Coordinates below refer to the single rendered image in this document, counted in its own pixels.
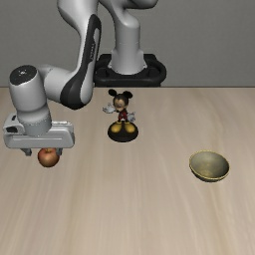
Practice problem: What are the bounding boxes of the red apple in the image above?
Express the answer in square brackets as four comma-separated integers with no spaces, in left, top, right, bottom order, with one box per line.
[37,147,61,168]

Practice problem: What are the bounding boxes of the small toy figure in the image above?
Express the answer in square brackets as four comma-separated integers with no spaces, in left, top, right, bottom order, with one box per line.
[102,88,139,143]

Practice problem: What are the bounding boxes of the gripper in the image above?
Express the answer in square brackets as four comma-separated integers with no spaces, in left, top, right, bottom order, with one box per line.
[2,113,76,157]

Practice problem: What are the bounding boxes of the olive green bowl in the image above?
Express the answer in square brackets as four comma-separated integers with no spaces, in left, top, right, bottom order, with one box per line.
[188,150,230,183]

